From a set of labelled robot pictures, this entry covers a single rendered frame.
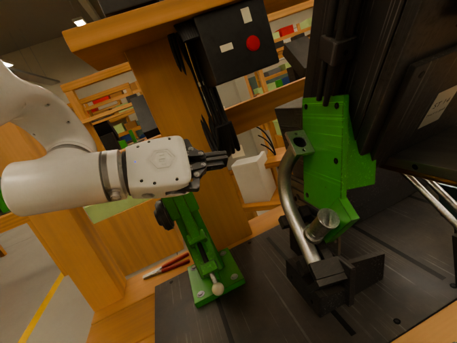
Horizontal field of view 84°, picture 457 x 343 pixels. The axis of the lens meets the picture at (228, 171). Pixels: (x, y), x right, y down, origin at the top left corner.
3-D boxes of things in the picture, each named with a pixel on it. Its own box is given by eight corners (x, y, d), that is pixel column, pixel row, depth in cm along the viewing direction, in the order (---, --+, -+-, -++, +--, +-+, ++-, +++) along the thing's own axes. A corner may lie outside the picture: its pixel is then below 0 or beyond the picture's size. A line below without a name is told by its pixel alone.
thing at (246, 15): (281, 61, 62) (262, -7, 57) (217, 85, 59) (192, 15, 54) (260, 69, 73) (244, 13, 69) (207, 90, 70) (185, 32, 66)
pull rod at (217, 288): (227, 295, 56) (218, 274, 54) (215, 301, 56) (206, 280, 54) (221, 279, 61) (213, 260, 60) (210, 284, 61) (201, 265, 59)
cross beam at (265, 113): (422, 57, 97) (419, 33, 94) (81, 200, 75) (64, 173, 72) (410, 60, 101) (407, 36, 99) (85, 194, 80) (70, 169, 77)
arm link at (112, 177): (100, 188, 36) (122, 185, 37) (99, 140, 40) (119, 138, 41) (114, 211, 43) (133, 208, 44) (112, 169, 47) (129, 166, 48)
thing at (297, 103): (430, 186, 71) (416, 62, 61) (339, 234, 66) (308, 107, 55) (376, 171, 88) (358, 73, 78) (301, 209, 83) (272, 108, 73)
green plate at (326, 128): (379, 212, 46) (387, 90, 40) (340, 221, 44) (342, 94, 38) (336, 193, 57) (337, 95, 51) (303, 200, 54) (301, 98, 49)
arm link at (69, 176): (114, 175, 48) (112, 212, 42) (35, 186, 45) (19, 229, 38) (101, 138, 43) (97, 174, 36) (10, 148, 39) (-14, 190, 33)
